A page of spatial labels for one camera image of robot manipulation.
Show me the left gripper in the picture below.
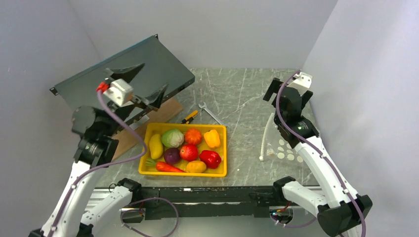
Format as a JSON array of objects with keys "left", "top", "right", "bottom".
[{"left": 103, "top": 63, "right": 169, "bottom": 135}]

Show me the clear polka dot zip bag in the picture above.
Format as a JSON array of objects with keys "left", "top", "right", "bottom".
[{"left": 259, "top": 113, "right": 303, "bottom": 163}]

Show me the purple onion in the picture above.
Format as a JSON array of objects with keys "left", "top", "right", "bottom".
[{"left": 163, "top": 148, "right": 181, "bottom": 165}]

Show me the red apple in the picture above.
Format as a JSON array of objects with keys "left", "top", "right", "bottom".
[{"left": 179, "top": 144, "right": 199, "bottom": 162}]

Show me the orange carrot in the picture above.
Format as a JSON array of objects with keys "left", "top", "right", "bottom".
[{"left": 145, "top": 159, "right": 184, "bottom": 173}]

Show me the orange yellow potato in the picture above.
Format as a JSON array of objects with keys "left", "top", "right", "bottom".
[{"left": 185, "top": 160, "right": 207, "bottom": 173}]

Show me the red bell pepper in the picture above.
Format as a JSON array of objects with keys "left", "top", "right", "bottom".
[{"left": 199, "top": 150, "right": 222, "bottom": 169}]

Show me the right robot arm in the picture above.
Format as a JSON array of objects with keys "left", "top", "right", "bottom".
[{"left": 263, "top": 77, "right": 373, "bottom": 237}]

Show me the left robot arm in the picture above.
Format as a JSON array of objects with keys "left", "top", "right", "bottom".
[{"left": 30, "top": 64, "right": 167, "bottom": 237}]

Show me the wooden board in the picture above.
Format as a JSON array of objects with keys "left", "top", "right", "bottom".
[{"left": 112, "top": 98, "right": 184, "bottom": 161}]

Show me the green cabbage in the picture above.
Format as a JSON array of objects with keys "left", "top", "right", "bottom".
[{"left": 161, "top": 129, "right": 184, "bottom": 148}]

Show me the yellow mango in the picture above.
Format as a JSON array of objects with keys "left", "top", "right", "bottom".
[{"left": 149, "top": 134, "right": 164, "bottom": 160}]

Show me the silver wrench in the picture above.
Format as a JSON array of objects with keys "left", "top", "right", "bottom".
[{"left": 198, "top": 102, "right": 228, "bottom": 127}]

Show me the orange pumpkin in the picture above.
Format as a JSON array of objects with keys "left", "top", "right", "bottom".
[{"left": 184, "top": 128, "right": 203, "bottom": 145}]

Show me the yellow plastic tray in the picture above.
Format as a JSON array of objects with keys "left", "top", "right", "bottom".
[{"left": 138, "top": 123, "right": 227, "bottom": 178}]

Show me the yellow bell pepper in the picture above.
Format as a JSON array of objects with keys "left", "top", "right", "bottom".
[{"left": 204, "top": 129, "right": 221, "bottom": 149}]

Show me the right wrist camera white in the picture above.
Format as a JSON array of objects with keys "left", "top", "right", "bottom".
[{"left": 287, "top": 72, "right": 313, "bottom": 95}]

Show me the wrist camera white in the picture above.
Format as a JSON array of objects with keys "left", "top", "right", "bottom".
[
  {"left": 287, "top": 72, "right": 313, "bottom": 95},
  {"left": 103, "top": 79, "right": 134, "bottom": 107}
]

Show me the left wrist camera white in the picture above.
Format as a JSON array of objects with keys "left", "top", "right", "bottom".
[{"left": 103, "top": 79, "right": 134, "bottom": 107}]

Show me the yellow handled screwdriver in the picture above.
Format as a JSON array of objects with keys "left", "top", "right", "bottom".
[{"left": 181, "top": 110, "right": 199, "bottom": 124}]

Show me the black aluminium base frame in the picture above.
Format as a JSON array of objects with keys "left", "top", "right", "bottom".
[{"left": 88, "top": 186, "right": 322, "bottom": 220}]

